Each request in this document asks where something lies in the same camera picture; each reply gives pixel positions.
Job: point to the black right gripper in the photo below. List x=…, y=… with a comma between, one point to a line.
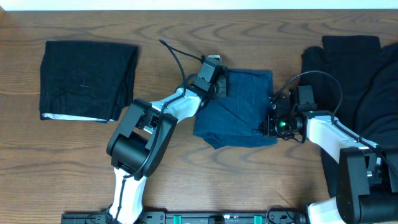
x=269, y=123

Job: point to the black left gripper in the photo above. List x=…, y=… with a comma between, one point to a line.
x=222, y=83

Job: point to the dark blue shorts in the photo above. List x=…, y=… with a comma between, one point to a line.
x=235, y=119

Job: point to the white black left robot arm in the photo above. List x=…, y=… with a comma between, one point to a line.
x=139, y=142

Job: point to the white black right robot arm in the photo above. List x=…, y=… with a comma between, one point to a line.
x=366, y=189

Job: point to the black garment pile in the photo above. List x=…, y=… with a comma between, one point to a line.
x=357, y=78

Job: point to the folded black garment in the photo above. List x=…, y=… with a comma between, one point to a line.
x=86, y=80

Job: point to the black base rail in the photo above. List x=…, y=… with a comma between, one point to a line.
x=273, y=216

